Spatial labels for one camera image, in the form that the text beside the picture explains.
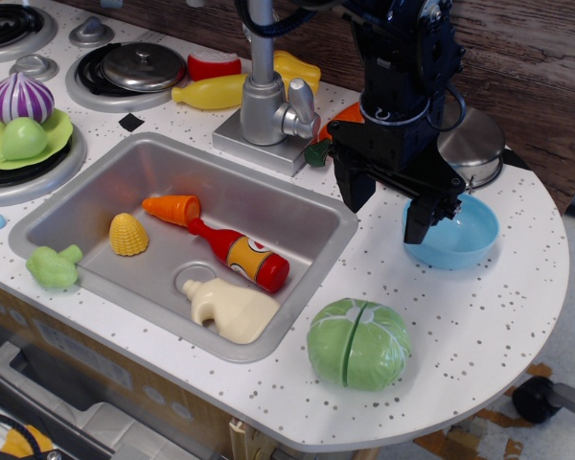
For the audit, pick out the yellow toy mustard bottle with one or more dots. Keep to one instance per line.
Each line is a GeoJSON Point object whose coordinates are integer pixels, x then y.
{"type": "Point", "coordinates": [212, 94]}

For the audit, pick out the grey stove knob front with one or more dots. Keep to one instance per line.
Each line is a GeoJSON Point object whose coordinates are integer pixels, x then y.
{"type": "Point", "coordinates": [36, 67]}

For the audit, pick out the green toy broccoli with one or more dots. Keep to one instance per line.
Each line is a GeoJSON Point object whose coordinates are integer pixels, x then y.
{"type": "Point", "coordinates": [52, 269]}

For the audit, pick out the green toy cabbage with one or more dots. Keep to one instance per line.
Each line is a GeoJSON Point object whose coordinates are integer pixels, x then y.
{"type": "Point", "coordinates": [358, 344]}

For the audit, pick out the orange toy carrot with leaves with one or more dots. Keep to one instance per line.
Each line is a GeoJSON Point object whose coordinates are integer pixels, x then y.
{"type": "Point", "coordinates": [318, 151]}

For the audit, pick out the yellow toy in lower corner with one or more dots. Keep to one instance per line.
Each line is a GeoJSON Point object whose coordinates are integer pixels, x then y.
{"type": "Point", "coordinates": [17, 446]}

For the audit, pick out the orange toy carrot piece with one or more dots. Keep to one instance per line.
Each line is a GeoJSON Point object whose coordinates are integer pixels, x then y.
{"type": "Point", "coordinates": [175, 209]}

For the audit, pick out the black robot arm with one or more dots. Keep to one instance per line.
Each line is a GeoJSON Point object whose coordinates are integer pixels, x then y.
{"type": "Point", "coordinates": [409, 55]}

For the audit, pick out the grey stove knob rear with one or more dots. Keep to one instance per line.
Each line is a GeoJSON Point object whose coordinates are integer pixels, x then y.
{"type": "Point", "coordinates": [91, 33]}

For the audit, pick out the purple toy onion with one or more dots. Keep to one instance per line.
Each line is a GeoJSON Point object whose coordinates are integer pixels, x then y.
{"type": "Point", "coordinates": [22, 96]}

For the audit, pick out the light blue plastic bowl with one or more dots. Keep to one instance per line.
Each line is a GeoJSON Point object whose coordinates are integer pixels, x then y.
{"type": "Point", "coordinates": [461, 242]}

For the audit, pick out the black stove burner rear left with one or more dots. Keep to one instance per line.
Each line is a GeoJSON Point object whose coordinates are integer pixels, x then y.
{"type": "Point", "coordinates": [24, 30]}

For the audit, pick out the grey stove knob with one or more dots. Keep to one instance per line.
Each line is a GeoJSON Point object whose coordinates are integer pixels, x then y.
{"type": "Point", "coordinates": [91, 33]}
{"type": "Point", "coordinates": [36, 67]}

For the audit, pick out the yellow toy corn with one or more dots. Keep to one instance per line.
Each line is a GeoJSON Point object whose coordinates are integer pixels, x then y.
{"type": "Point", "coordinates": [127, 236]}

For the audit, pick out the silver toy sink basin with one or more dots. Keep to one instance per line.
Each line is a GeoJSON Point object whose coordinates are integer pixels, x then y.
{"type": "Point", "coordinates": [308, 229]}

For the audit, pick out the green toy lettuce leaf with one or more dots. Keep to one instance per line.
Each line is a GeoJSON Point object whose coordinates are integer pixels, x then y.
{"type": "Point", "coordinates": [58, 129]}

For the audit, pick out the red toy ketchup bottle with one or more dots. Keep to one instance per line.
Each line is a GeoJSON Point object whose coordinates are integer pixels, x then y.
{"type": "Point", "coordinates": [250, 259]}

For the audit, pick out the black stove burner front left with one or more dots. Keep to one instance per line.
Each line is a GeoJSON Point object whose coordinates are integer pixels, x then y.
{"type": "Point", "coordinates": [60, 174]}

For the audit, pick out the black stove burner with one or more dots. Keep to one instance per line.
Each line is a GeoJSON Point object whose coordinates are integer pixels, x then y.
{"type": "Point", "coordinates": [87, 86]}
{"type": "Point", "coordinates": [24, 30]}
{"type": "Point", "coordinates": [60, 174]}

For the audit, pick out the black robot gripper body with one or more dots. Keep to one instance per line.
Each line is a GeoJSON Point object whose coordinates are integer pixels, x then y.
{"type": "Point", "coordinates": [402, 154]}

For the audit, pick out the yellow toy squash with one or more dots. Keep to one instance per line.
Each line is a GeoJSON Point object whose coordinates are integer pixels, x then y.
{"type": "Point", "coordinates": [290, 67]}

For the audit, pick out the small steel pot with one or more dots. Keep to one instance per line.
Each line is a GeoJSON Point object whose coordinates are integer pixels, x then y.
{"type": "Point", "coordinates": [474, 148]}

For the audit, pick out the light green toy pear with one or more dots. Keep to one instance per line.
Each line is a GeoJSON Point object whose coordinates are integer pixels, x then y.
{"type": "Point", "coordinates": [23, 138]}

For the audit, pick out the black stove burner middle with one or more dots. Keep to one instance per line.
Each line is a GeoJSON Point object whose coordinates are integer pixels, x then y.
{"type": "Point", "coordinates": [87, 86]}

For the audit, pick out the grey oven door handle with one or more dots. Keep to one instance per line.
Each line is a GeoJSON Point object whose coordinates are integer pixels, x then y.
{"type": "Point", "coordinates": [59, 411]}

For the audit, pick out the silver toy faucet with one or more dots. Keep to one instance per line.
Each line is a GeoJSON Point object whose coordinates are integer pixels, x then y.
{"type": "Point", "coordinates": [275, 122]}

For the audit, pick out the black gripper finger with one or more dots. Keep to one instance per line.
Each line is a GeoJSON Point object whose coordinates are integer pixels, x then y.
{"type": "Point", "coordinates": [425, 211]}
{"type": "Point", "coordinates": [354, 182]}

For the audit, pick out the black caster wheel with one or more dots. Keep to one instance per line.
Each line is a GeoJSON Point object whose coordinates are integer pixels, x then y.
{"type": "Point", "coordinates": [532, 400]}

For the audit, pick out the steel pot lid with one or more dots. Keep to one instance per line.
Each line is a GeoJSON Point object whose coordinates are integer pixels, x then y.
{"type": "Point", "coordinates": [143, 67]}

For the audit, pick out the cream toy bottle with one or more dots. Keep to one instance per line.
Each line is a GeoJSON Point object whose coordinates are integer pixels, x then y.
{"type": "Point", "coordinates": [240, 314]}

